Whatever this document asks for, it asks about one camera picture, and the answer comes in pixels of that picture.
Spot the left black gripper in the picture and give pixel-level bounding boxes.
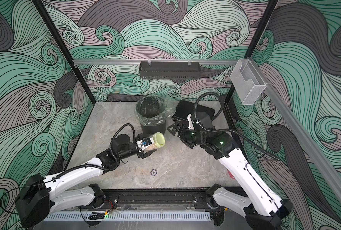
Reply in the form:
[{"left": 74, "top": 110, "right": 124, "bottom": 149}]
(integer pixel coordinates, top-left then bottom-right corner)
[{"left": 117, "top": 134, "right": 156, "bottom": 162}]

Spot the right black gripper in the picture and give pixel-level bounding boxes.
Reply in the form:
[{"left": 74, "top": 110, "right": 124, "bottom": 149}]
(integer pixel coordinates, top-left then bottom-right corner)
[{"left": 168, "top": 120, "right": 206, "bottom": 147}]

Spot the clear oatmeal jar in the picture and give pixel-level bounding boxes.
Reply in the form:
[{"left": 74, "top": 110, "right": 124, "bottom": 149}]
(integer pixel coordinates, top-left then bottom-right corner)
[{"left": 145, "top": 134, "right": 159, "bottom": 152}]

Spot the light green jar lid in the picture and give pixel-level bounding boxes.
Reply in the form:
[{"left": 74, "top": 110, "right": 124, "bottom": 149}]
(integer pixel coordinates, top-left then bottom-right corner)
[{"left": 153, "top": 132, "right": 166, "bottom": 148}]

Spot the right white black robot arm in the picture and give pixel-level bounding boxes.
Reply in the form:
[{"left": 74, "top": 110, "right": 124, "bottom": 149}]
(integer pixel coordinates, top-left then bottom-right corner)
[{"left": 167, "top": 112, "right": 293, "bottom": 230}]

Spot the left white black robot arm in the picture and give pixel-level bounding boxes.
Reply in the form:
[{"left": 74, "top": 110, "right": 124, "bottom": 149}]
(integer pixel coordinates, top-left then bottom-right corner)
[{"left": 15, "top": 132, "right": 165, "bottom": 228}]

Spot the black flat tray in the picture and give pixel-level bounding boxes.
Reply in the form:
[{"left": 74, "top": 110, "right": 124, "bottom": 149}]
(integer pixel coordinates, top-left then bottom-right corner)
[{"left": 171, "top": 100, "right": 215, "bottom": 122}]

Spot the black trash bin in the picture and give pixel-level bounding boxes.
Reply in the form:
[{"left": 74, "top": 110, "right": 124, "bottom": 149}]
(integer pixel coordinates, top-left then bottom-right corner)
[{"left": 135, "top": 96, "right": 167, "bottom": 135}]

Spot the clear green bin liner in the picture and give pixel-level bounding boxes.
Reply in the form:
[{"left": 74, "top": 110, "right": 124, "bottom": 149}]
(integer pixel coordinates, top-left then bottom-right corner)
[{"left": 135, "top": 95, "right": 176, "bottom": 126}]

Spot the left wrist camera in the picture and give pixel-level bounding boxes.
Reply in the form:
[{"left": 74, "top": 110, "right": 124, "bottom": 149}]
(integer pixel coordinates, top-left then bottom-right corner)
[{"left": 136, "top": 137, "right": 154, "bottom": 151}]

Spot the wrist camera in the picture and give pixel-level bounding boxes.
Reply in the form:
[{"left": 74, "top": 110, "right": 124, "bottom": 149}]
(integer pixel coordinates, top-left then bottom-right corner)
[
  {"left": 187, "top": 114, "right": 194, "bottom": 130},
  {"left": 136, "top": 137, "right": 154, "bottom": 151}
]

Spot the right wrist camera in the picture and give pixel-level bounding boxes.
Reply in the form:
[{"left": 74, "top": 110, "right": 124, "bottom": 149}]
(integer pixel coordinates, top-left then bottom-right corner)
[{"left": 187, "top": 114, "right": 194, "bottom": 130}]

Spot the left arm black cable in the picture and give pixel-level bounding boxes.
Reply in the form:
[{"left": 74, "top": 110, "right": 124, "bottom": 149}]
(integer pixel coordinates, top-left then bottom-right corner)
[{"left": 0, "top": 123, "right": 137, "bottom": 215}]

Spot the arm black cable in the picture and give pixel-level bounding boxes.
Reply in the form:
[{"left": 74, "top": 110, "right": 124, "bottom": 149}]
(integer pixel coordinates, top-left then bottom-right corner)
[
  {"left": 194, "top": 91, "right": 280, "bottom": 162},
  {"left": 0, "top": 123, "right": 137, "bottom": 215}
]

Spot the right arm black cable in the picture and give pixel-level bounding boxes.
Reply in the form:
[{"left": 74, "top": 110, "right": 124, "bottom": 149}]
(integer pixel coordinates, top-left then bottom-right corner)
[{"left": 194, "top": 91, "right": 280, "bottom": 162}]

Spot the black wall shelf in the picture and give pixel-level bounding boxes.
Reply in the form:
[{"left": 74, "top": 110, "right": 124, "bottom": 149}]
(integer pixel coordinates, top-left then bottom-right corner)
[{"left": 139, "top": 62, "right": 201, "bottom": 80}]

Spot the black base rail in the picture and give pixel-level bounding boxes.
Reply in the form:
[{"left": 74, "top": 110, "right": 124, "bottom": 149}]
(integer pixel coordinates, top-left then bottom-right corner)
[{"left": 101, "top": 187, "right": 212, "bottom": 209}]

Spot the clear mesh wall holder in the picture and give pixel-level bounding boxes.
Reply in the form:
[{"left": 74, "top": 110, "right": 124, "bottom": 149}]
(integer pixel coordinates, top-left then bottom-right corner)
[{"left": 230, "top": 58, "right": 266, "bottom": 105}]

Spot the aluminium back wall rail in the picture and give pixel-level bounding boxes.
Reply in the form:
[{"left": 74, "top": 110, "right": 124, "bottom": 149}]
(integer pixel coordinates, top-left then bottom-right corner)
[{"left": 73, "top": 58, "right": 238, "bottom": 66}]

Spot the aluminium wall rail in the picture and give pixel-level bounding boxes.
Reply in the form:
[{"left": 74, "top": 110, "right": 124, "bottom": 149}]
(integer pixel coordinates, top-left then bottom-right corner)
[
  {"left": 256, "top": 58, "right": 341, "bottom": 202},
  {"left": 73, "top": 58, "right": 238, "bottom": 66}
]

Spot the white slotted cable duct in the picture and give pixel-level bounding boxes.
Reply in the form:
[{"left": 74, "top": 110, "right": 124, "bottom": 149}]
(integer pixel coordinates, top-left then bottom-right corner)
[{"left": 44, "top": 211, "right": 211, "bottom": 222}]

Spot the aluminium right wall rail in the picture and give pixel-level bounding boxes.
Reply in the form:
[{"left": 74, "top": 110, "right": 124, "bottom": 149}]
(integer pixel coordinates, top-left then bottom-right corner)
[{"left": 256, "top": 58, "right": 341, "bottom": 202}]

